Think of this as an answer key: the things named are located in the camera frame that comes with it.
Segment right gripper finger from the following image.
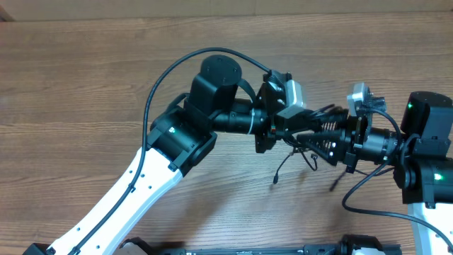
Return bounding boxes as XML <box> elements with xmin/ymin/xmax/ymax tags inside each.
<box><xmin>307</xmin><ymin>108</ymin><xmax>349</xmax><ymax>132</ymax></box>
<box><xmin>297</xmin><ymin>130</ymin><xmax>345</xmax><ymax>166</ymax></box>

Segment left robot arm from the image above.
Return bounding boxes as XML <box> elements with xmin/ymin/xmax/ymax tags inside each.
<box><xmin>26</xmin><ymin>48</ymin><xmax>306</xmax><ymax>254</ymax></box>

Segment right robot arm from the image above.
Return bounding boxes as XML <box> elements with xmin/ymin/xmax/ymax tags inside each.
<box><xmin>297</xmin><ymin>90</ymin><xmax>452</xmax><ymax>254</ymax></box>

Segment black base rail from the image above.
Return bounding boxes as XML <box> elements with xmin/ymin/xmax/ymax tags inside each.
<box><xmin>114</xmin><ymin>234</ymin><xmax>403</xmax><ymax>255</ymax></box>

